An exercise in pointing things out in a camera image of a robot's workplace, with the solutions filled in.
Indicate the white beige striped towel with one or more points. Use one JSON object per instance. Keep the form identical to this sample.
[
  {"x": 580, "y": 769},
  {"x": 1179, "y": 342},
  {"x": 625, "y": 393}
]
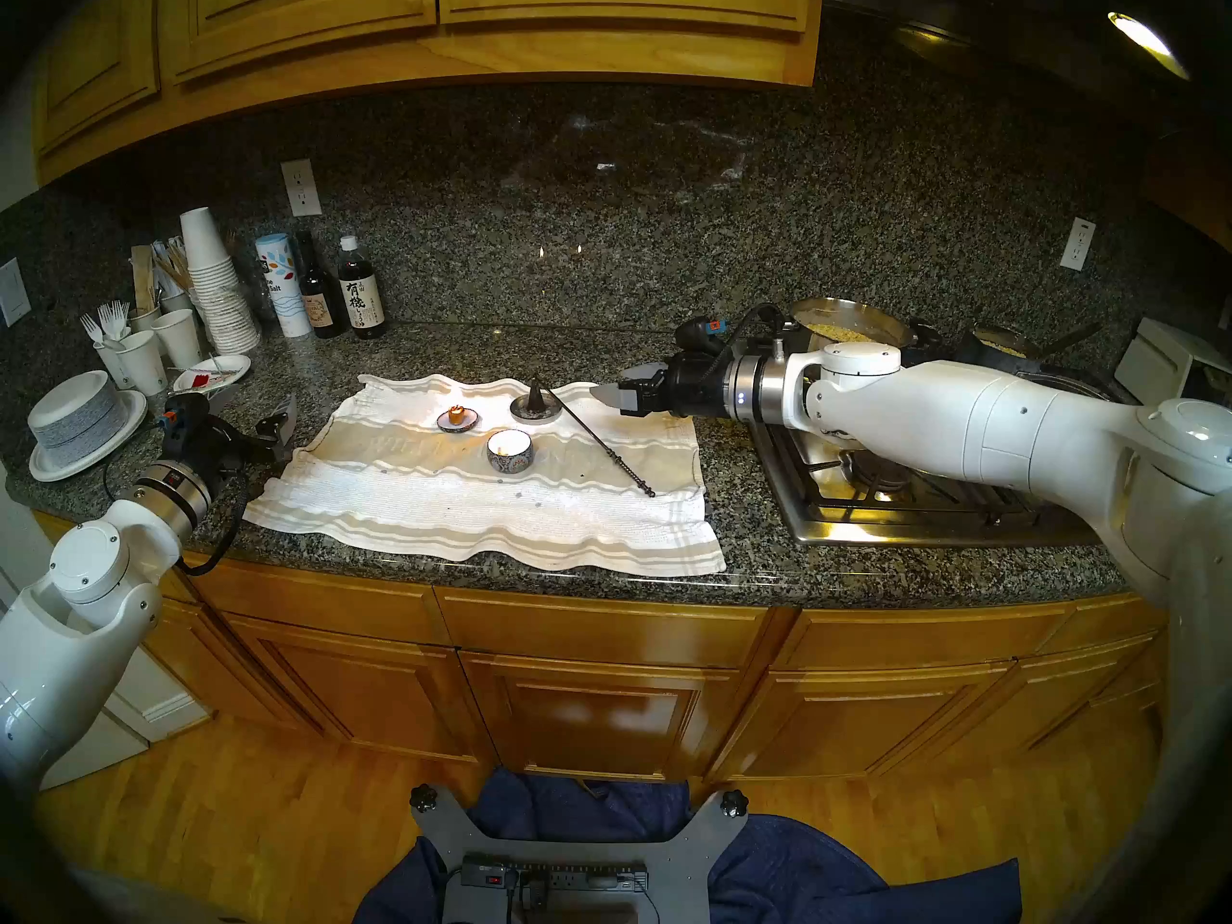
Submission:
[{"x": 462, "y": 518}]

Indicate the bundle of bamboo sticks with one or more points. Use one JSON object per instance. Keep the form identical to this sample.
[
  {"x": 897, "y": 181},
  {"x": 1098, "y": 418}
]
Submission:
[{"x": 173, "y": 268}]

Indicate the small dark saucepan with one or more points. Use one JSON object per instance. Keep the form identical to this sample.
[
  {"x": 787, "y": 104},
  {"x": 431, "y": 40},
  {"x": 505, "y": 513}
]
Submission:
[{"x": 996, "y": 349}]

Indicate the tall stack of paper cups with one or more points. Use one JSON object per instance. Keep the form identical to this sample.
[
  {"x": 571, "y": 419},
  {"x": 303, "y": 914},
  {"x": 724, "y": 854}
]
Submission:
[{"x": 219, "y": 287}]

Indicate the wooden cabinet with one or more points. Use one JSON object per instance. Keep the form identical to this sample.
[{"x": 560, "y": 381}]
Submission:
[
  {"x": 597, "y": 701},
  {"x": 481, "y": 27}
]

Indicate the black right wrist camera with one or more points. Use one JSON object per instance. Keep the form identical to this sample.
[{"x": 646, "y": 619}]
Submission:
[{"x": 698, "y": 335}]

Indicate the wooden upper cabinet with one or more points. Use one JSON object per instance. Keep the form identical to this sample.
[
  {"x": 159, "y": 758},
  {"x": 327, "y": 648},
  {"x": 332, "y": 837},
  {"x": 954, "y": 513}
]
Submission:
[{"x": 481, "y": 27}]

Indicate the white wall power outlet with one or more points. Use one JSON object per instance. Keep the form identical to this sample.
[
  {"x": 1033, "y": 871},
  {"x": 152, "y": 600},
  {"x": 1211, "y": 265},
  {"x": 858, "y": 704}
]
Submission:
[
  {"x": 1078, "y": 244},
  {"x": 301, "y": 189}
]

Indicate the range hood lamp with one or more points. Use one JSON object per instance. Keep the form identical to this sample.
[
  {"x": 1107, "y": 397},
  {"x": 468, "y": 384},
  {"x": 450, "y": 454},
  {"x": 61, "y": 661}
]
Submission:
[{"x": 1145, "y": 41}]

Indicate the stack of grey paper plates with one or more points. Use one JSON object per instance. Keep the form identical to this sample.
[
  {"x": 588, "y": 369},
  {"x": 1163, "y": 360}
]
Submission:
[{"x": 75, "y": 417}]

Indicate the silver round metal lid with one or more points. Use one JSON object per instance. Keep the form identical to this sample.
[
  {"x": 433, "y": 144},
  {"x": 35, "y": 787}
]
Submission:
[{"x": 552, "y": 411}]

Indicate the small white paper plate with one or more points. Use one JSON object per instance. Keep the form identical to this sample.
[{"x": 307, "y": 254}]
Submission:
[{"x": 217, "y": 373}]

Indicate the white light switch plate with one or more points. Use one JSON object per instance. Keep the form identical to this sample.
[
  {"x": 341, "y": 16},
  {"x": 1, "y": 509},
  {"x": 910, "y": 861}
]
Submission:
[{"x": 13, "y": 292}]

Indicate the black base knob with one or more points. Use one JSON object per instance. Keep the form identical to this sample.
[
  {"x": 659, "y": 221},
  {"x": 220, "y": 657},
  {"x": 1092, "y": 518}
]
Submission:
[
  {"x": 734, "y": 803},
  {"x": 423, "y": 798}
]

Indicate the white countertop appliance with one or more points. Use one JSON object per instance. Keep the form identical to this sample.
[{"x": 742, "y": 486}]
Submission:
[{"x": 1165, "y": 369}]

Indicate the wooden lower cabinet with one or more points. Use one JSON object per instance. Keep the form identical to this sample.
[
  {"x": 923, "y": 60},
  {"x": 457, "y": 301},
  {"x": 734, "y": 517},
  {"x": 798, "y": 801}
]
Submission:
[{"x": 597, "y": 701}]

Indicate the white paper cup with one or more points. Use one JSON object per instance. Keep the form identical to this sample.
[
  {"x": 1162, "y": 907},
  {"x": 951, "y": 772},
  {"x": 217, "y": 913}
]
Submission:
[
  {"x": 144, "y": 364},
  {"x": 175, "y": 303},
  {"x": 106, "y": 364},
  {"x": 144, "y": 321},
  {"x": 179, "y": 340}
]

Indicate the steel pot with yellow food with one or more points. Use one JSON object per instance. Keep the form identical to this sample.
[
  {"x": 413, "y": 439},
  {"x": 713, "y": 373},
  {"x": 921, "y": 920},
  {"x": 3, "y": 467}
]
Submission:
[{"x": 847, "y": 320}]

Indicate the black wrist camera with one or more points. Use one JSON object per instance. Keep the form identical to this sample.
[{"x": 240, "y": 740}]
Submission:
[
  {"x": 183, "y": 412},
  {"x": 698, "y": 335}
]

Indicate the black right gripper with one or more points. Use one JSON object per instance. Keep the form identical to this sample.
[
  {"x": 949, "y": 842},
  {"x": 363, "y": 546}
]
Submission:
[{"x": 698, "y": 388}]

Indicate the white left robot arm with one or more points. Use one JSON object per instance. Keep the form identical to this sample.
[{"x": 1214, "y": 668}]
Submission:
[{"x": 67, "y": 633}]

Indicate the soy sauce bottle white cap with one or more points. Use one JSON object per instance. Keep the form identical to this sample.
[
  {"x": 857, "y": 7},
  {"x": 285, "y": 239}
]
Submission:
[{"x": 363, "y": 301}]

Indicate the small dark round dish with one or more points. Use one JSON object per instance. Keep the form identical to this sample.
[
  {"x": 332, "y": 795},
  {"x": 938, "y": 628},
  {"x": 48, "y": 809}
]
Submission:
[{"x": 472, "y": 422}]

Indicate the white plastic fork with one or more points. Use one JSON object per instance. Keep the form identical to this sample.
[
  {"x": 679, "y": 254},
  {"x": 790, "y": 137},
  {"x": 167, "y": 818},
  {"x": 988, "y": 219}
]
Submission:
[
  {"x": 121, "y": 316},
  {"x": 91, "y": 327},
  {"x": 106, "y": 318}
]

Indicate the dark blue cloth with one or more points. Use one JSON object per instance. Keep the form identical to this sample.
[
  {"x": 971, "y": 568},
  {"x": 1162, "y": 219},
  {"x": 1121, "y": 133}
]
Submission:
[{"x": 818, "y": 874}]

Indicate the blue patterned candle cup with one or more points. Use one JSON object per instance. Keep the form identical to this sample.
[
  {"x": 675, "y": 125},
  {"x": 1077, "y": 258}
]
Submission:
[{"x": 510, "y": 455}]

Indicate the tan chopstick wrapper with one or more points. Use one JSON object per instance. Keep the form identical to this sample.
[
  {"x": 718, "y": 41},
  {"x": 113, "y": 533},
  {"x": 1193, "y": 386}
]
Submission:
[{"x": 142, "y": 277}]

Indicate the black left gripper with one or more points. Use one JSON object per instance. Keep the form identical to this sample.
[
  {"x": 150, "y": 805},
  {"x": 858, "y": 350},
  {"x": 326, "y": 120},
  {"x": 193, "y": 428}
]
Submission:
[{"x": 226, "y": 446}]

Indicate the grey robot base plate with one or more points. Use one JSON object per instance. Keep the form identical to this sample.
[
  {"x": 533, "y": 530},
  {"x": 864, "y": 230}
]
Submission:
[{"x": 693, "y": 855}]

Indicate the dark oil bottle gold label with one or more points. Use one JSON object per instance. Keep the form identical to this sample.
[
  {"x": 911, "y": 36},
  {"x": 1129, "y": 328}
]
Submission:
[{"x": 320, "y": 306}]

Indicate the steel gas stove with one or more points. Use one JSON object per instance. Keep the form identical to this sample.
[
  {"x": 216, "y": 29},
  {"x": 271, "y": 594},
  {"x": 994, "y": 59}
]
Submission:
[{"x": 866, "y": 508}]

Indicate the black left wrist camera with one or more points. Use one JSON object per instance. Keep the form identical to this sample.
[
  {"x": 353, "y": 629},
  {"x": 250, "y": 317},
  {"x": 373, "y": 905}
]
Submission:
[{"x": 183, "y": 412}]

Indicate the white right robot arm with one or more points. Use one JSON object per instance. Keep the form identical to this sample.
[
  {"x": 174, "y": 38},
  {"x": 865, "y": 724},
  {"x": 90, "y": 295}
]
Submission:
[{"x": 962, "y": 417}]

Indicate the white salt canister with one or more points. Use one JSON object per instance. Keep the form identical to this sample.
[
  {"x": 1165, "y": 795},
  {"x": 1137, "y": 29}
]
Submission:
[{"x": 285, "y": 287}]

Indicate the dark range hood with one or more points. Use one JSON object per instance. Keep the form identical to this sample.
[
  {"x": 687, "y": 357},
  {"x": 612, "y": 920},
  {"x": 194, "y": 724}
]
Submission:
[{"x": 1011, "y": 37}]

